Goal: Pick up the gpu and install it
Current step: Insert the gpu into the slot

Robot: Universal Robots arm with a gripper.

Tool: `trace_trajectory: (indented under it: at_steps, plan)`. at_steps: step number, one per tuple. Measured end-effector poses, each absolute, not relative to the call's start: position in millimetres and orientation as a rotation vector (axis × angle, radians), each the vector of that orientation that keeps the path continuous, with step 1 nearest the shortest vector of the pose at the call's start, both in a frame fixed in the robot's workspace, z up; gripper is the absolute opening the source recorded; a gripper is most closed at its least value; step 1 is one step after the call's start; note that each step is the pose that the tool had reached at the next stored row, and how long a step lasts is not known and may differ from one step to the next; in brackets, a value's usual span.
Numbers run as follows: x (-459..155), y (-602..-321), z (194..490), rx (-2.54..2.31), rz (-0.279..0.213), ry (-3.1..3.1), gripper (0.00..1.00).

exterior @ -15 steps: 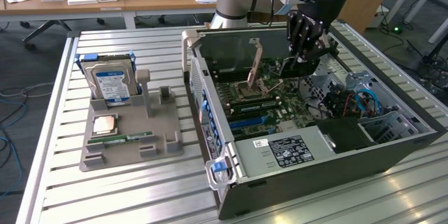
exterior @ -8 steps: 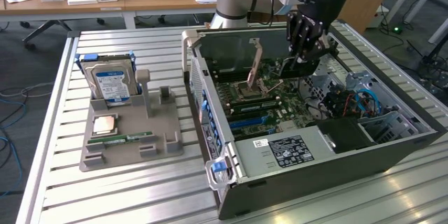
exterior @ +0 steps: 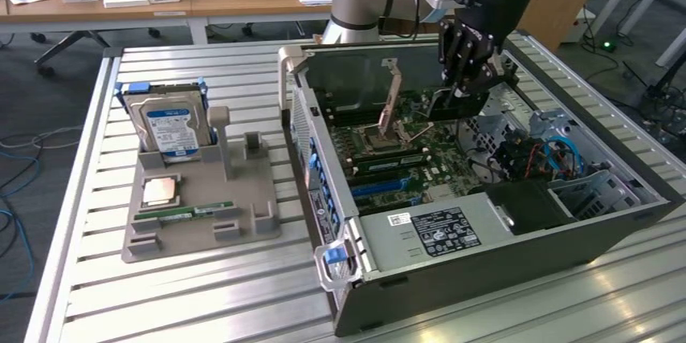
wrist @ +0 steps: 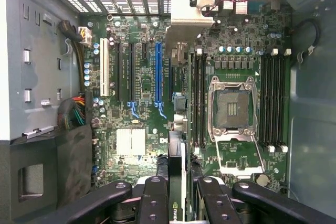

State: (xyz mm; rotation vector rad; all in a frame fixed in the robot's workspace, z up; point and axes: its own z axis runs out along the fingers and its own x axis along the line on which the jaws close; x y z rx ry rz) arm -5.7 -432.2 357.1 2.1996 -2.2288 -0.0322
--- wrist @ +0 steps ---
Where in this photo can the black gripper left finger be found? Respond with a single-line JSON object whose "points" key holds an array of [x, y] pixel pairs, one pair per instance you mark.
{"points": [[118, 208]]}

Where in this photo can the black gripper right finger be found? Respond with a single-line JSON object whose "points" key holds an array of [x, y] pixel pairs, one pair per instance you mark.
{"points": [[225, 208]]}

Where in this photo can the silver coin battery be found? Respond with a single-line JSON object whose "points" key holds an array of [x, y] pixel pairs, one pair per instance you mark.
{"points": [[262, 179]]}

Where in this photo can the silver chipset heatsink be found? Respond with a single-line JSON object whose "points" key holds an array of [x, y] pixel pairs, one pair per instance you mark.
{"points": [[130, 141]]}

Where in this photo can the silver socket cover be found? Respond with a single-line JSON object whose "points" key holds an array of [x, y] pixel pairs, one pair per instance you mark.
{"points": [[236, 138]]}

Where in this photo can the CPU socket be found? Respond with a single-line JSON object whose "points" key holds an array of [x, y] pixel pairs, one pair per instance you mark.
{"points": [[232, 108]]}

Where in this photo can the black silver PC case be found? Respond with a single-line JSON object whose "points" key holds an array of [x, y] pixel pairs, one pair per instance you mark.
{"points": [[312, 119]]}

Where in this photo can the green Dell motherboard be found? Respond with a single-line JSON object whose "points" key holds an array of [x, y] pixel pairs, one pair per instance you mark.
{"points": [[149, 82]]}

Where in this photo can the black long expansion slot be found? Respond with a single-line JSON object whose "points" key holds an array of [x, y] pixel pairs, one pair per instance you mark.
{"points": [[170, 77], [131, 72], [119, 72]]}

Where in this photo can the white expansion slot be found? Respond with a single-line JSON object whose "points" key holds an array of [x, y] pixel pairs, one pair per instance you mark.
{"points": [[105, 66]]}

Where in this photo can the blue expansion slot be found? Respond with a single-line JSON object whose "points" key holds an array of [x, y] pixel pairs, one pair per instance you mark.
{"points": [[158, 72]]}

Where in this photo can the short black expansion slot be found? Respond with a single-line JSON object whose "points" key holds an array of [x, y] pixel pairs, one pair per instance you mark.
{"points": [[144, 51]]}

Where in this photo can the black plastic duct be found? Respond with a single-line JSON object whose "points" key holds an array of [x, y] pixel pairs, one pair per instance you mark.
{"points": [[65, 161]]}

